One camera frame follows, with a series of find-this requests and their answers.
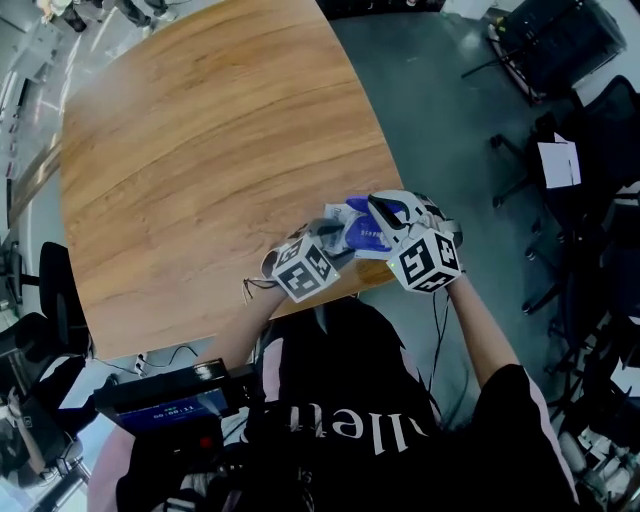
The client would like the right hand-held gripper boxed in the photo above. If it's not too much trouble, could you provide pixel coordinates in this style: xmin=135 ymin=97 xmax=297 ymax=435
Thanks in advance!
xmin=368 ymin=189 xmax=464 ymax=295

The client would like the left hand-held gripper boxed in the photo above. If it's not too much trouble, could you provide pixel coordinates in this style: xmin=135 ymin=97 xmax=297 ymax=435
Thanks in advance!
xmin=263 ymin=218 xmax=351 ymax=304

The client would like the white wet wipe pack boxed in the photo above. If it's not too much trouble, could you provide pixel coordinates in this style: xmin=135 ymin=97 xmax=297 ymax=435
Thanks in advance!
xmin=322 ymin=193 xmax=397 ymax=261

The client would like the purple wet wipe lid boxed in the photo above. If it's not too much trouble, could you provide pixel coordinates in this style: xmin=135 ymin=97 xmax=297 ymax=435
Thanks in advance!
xmin=344 ymin=194 xmax=409 ymax=251

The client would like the person's left forearm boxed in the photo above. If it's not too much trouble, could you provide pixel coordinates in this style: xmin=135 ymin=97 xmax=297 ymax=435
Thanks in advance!
xmin=243 ymin=287 xmax=292 ymax=364

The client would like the person's right forearm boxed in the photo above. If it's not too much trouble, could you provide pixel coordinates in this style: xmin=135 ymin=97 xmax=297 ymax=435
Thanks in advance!
xmin=443 ymin=272 xmax=525 ymax=394

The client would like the white paper sheet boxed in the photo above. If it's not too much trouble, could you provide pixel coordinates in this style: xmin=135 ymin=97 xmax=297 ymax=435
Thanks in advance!
xmin=536 ymin=131 xmax=582 ymax=190

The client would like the black tripod stand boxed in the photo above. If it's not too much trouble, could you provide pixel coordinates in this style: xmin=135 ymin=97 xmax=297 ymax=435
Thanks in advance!
xmin=460 ymin=29 xmax=545 ymax=107

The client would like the person's black printed shirt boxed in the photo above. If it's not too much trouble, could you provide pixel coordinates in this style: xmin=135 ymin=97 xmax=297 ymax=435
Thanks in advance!
xmin=87 ymin=299 xmax=581 ymax=512

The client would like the black screen device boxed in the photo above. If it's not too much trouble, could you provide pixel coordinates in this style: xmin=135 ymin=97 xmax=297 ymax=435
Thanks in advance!
xmin=92 ymin=358 xmax=262 ymax=454

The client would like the black mesh office chair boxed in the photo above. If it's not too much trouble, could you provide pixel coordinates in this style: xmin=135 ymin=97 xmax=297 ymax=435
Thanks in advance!
xmin=13 ymin=241 xmax=91 ymax=381

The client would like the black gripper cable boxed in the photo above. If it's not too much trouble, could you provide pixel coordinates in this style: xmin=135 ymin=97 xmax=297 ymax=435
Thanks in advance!
xmin=428 ymin=287 xmax=455 ymax=432

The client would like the black floor cable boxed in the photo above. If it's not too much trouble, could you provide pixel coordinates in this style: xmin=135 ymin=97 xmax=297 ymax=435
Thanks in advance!
xmin=143 ymin=343 xmax=202 ymax=372

